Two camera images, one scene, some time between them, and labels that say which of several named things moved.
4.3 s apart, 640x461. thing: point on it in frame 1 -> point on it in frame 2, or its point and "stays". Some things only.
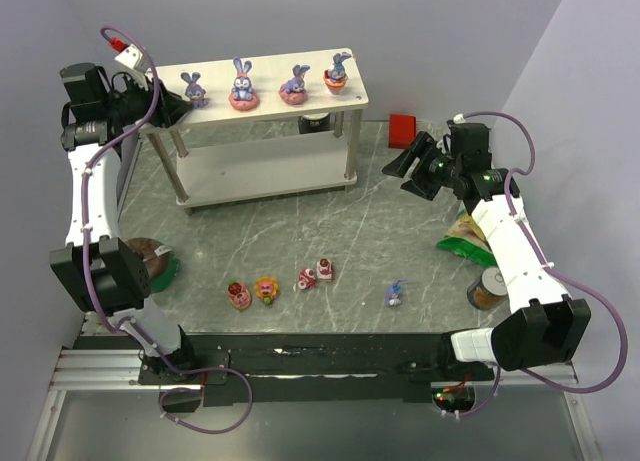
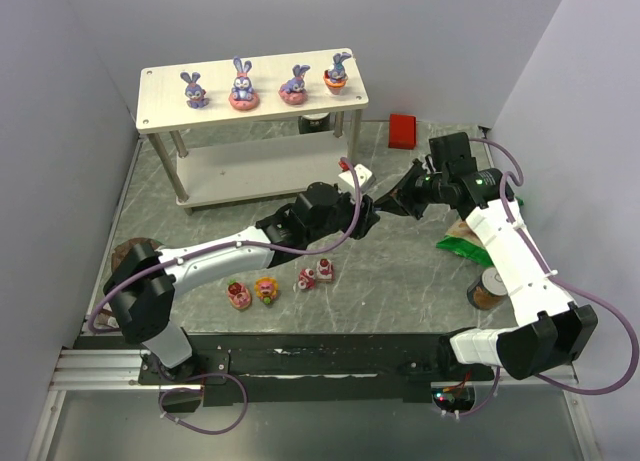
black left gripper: x=155 y=104 -> x=367 y=216
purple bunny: x=293 y=91 stays
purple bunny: x=336 y=78 stays
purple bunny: x=243 y=96 stays
